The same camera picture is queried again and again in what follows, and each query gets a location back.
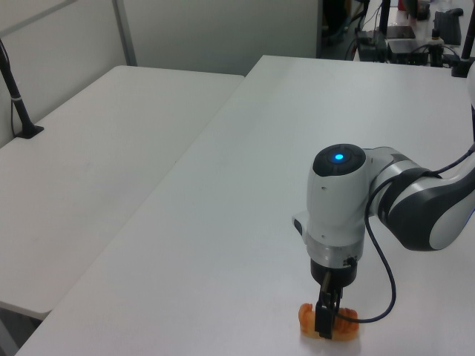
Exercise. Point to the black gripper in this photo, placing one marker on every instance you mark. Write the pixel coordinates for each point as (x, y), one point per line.
(339, 276)

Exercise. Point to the orange bread roll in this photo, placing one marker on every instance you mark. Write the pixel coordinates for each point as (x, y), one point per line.
(306, 319)

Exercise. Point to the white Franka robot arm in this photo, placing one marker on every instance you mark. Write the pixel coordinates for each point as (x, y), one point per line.
(334, 207)

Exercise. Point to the black small device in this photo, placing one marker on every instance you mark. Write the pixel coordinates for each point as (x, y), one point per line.
(369, 46)

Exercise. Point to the black electronics box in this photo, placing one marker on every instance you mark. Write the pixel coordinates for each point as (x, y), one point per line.
(408, 52)

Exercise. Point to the white side table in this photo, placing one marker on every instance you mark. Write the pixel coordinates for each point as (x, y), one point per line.
(92, 155)

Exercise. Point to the dark flat tablet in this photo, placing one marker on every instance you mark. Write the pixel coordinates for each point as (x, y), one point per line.
(401, 32)

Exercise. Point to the black bag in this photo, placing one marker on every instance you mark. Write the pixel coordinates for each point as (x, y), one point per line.
(447, 27)

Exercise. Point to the black camera pole stand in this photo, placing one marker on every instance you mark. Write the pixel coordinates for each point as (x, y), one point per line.
(384, 26)
(465, 48)
(16, 104)

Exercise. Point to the grey partition post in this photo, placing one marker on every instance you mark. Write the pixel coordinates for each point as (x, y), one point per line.
(124, 33)

